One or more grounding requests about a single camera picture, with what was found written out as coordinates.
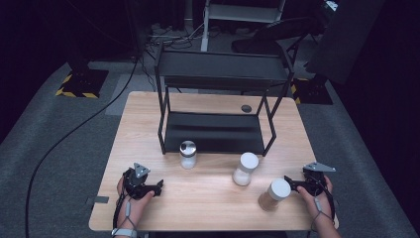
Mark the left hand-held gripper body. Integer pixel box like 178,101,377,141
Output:
122,162,152,201

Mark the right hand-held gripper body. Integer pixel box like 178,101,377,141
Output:
302,162,337,197

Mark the white-lidded jar of brown powder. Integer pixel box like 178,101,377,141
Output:
258,178,292,212

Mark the glass shaker with metal lid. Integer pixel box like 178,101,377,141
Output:
179,140,198,171

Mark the white-lidded jar of white powder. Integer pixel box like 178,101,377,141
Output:
232,152,260,186

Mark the black two-tier metal rack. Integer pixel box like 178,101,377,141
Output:
154,44,295,157

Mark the person's left hand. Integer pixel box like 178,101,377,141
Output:
116,178,157,230

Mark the person's right hand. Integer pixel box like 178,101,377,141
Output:
295,176,335,228

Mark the grey tape strip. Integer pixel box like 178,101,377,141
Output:
86,195,110,205

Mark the white wristband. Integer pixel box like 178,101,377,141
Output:
111,227,138,238

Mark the yellow-black striped stand base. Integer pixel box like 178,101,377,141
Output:
290,77,334,106
54,67,110,99

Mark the dark grey panel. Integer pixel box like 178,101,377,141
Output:
304,0,386,85

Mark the black chair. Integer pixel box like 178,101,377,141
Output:
231,16,326,63

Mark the white metal stand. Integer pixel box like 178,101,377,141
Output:
200,0,287,53

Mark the grey lanyard with slider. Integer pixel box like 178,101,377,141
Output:
123,199,137,231
310,196,332,232

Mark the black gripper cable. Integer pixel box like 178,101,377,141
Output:
112,182,129,230
315,182,337,222

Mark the long black floor cable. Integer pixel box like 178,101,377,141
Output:
24,56,140,238

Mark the bundle of floor cables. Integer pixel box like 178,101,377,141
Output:
145,23,206,51

